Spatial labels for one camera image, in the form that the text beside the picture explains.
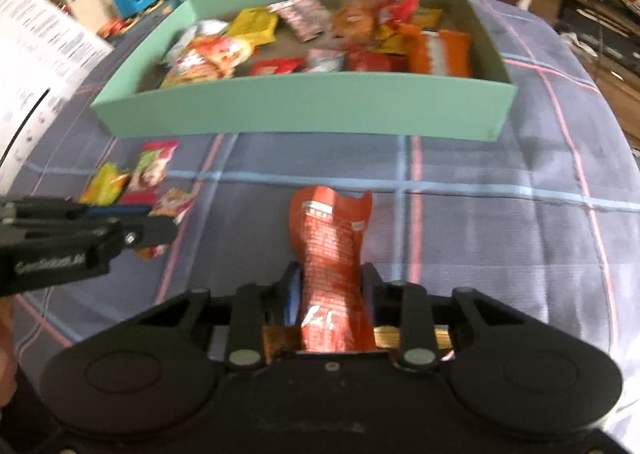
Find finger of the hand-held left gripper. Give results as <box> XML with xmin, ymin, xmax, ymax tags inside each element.
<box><xmin>0</xmin><ymin>198</ymin><xmax>155</xmax><ymax>222</ymax></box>
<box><xmin>15</xmin><ymin>213</ymin><xmax>179</xmax><ymax>251</ymax></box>

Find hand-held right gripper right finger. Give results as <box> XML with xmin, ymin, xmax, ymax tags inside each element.
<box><xmin>359</xmin><ymin>262</ymin><xmax>532</xmax><ymax>370</ymax></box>

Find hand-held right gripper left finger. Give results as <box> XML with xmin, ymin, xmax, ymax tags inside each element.
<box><xmin>125</xmin><ymin>261</ymin><xmax>304</xmax><ymax>369</ymax></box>

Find yellow glossy snack packet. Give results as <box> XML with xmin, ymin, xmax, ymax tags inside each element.
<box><xmin>79</xmin><ymin>163</ymin><xmax>132</xmax><ymax>206</ymax></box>

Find small red yellow packet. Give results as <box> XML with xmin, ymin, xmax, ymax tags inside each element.
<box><xmin>137</xmin><ymin>187</ymin><xmax>197</xmax><ymax>263</ymax></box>

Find green red snack packet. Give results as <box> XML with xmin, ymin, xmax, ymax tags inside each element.
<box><xmin>124</xmin><ymin>140</ymin><xmax>180</xmax><ymax>193</ymax></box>

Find red orange snack packet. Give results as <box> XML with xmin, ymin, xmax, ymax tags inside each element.
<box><xmin>289</xmin><ymin>185</ymin><xmax>375</xmax><ymax>354</ymax></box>

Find red yellow printed packet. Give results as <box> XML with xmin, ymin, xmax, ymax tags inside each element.
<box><xmin>161</xmin><ymin>35</ymin><xmax>256</xmax><ymax>88</ymax></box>

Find mint green cardboard box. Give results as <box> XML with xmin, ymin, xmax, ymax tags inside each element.
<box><xmin>90</xmin><ymin>0</ymin><xmax>519</xmax><ymax>143</ymax></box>

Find small red snack packet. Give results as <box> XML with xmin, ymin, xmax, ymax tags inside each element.
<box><xmin>249</xmin><ymin>58</ymin><xmax>306</xmax><ymax>77</ymax></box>

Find bright yellow snack packet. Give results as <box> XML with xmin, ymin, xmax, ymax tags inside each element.
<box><xmin>227</xmin><ymin>7</ymin><xmax>280</xmax><ymax>46</ymax></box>

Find orange silver snack packet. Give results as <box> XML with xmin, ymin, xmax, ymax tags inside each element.
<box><xmin>409</xmin><ymin>28</ymin><xmax>474</xmax><ymax>78</ymax></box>

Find pink white patterned packet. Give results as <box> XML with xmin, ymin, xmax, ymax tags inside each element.
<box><xmin>269</xmin><ymin>0</ymin><xmax>332</xmax><ymax>41</ymax></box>

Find clear orange cake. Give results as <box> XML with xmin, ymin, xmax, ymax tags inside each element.
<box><xmin>332</xmin><ymin>1</ymin><xmax>379</xmax><ymax>41</ymax></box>

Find mustard yellow snack packet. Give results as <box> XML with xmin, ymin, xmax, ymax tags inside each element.
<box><xmin>375</xmin><ymin>8</ymin><xmax>445</xmax><ymax>55</ymax></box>

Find plaid grey blue bed sheet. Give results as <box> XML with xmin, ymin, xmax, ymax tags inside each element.
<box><xmin>12</xmin><ymin>0</ymin><xmax>640</xmax><ymax>445</ymax></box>

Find white instruction sheet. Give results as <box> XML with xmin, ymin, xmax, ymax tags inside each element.
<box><xmin>0</xmin><ymin>0</ymin><xmax>114</xmax><ymax>191</ymax></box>

